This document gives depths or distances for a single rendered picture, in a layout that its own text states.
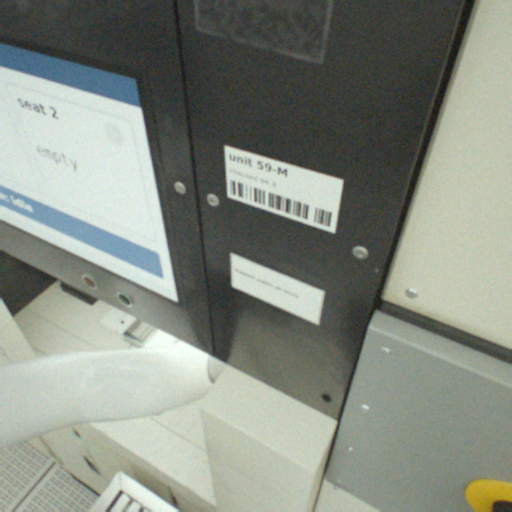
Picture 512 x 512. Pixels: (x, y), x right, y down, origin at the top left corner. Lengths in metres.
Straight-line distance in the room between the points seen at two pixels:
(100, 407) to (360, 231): 0.41
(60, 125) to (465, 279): 0.30
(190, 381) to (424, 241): 0.38
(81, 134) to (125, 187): 0.05
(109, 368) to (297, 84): 0.42
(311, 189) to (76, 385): 0.40
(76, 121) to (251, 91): 0.16
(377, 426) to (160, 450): 0.68
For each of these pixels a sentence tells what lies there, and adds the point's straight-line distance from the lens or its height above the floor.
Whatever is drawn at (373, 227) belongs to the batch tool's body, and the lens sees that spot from 0.26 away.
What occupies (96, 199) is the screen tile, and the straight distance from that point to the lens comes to 0.40.
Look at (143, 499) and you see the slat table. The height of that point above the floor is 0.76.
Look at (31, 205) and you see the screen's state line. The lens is 0.50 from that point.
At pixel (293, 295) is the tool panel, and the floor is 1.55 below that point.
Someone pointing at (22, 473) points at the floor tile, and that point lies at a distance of 2.10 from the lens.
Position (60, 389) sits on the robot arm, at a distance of 0.57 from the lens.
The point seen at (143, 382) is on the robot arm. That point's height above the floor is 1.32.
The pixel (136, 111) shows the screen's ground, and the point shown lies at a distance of 0.31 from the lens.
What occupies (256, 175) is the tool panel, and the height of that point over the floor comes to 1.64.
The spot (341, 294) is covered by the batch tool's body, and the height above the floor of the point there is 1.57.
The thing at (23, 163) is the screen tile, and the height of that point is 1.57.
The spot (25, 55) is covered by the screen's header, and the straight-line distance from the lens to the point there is 0.37.
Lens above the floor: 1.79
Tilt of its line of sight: 44 degrees down
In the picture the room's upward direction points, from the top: straight up
